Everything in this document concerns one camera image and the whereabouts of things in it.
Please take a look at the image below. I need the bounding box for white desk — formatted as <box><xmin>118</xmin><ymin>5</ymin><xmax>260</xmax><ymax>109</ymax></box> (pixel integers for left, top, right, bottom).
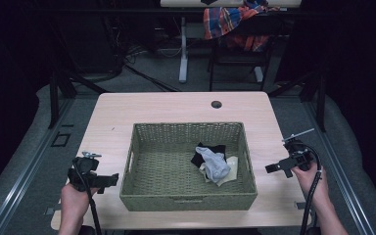
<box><xmin>159</xmin><ymin>0</ymin><xmax>304</xmax><ymax>84</ymax></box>

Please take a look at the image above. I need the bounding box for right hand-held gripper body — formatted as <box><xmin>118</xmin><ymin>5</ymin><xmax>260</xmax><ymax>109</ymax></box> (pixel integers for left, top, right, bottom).
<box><xmin>281</xmin><ymin>127</ymin><xmax>316</xmax><ymax>172</ymax></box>

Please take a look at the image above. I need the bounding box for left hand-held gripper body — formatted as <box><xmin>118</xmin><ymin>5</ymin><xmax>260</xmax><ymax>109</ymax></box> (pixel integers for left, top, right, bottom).
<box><xmin>67</xmin><ymin>151</ymin><xmax>107</xmax><ymax>194</ymax></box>

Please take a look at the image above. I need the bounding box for person's left hand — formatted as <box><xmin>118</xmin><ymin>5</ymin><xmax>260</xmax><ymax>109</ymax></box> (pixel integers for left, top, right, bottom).
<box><xmin>60</xmin><ymin>182</ymin><xmax>101</xmax><ymax>227</ymax></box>

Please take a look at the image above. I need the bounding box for black chair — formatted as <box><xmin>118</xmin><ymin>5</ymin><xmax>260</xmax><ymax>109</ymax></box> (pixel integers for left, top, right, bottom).
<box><xmin>207</xmin><ymin>13</ymin><xmax>292</xmax><ymax>93</ymax></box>

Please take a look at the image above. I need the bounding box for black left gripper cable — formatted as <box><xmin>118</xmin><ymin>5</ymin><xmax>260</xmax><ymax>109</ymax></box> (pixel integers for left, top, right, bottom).
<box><xmin>72</xmin><ymin>158</ymin><xmax>104</xmax><ymax>235</ymax></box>

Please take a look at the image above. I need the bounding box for cream sock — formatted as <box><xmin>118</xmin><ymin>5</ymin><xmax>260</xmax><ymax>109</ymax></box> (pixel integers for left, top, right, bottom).
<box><xmin>198</xmin><ymin>155</ymin><xmax>240</xmax><ymax>188</ymax></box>

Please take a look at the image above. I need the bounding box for grey sock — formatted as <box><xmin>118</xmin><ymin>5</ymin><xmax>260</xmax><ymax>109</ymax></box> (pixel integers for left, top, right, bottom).
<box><xmin>194</xmin><ymin>145</ymin><xmax>232</xmax><ymax>184</ymax></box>

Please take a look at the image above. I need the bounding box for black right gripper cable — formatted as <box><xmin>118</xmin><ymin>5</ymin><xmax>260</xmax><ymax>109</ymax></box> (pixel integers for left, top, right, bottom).
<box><xmin>299</xmin><ymin>142</ymin><xmax>323</xmax><ymax>235</ymax></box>

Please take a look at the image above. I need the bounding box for metal floor rail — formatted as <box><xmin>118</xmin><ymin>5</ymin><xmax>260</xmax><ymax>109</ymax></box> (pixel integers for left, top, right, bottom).
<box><xmin>301</xmin><ymin>100</ymin><xmax>376</xmax><ymax>235</ymax></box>
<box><xmin>0</xmin><ymin>97</ymin><xmax>76</xmax><ymax>235</ymax></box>

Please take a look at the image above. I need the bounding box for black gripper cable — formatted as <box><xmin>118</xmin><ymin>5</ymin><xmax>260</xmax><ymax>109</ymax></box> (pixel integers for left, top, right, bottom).
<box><xmin>299</xmin><ymin>142</ymin><xmax>323</xmax><ymax>235</ymax></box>
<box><xmin>72</xmin><ymin>158</ymin><xmax>104</xmax><ymax>235</ymax></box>

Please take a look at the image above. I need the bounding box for plaid cloth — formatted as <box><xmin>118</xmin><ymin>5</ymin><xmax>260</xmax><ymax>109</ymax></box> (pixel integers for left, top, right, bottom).
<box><xmin>203</xmin><ymin>0</ymin><xmax>280</xmax><ymax>53</ymax></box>

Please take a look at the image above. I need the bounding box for person's right hand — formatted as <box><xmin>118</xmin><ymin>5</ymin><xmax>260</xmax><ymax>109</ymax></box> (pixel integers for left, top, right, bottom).
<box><xmin>291</xmin><ymin>161</ymin><xmax>331</xmax><ymax>208</ymax></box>

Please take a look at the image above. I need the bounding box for black sock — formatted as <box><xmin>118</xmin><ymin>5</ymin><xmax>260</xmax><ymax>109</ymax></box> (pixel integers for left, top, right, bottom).
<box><xmin>190</xmin><ymin>141</ymin><xmax>227</xmax><ymax>169</ymax></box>

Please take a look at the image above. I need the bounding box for black floor cable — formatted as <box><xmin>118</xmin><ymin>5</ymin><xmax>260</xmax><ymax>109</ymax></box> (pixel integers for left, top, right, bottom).
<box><xmin>122</xmin><ymin>62</ymin><xmax>181</xmax><ymax>93</ymax></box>

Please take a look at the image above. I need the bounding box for green woven basket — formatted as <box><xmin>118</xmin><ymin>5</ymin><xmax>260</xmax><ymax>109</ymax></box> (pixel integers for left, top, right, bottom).
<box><xmin>119</xmin><ymin>121</ymin><xmax>259</xmax><ymax>212</ymax></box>

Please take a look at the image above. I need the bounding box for black metal stand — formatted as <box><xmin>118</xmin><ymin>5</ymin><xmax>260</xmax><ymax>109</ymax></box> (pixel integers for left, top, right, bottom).
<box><xmin>47</xmin><ymin>70</ymin><xmax>110</xmax><ymax>130</ymax></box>
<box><xmin>266</xmin><ymin>70</ymin><xmax>328</xmax><ymax>133</ymax></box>

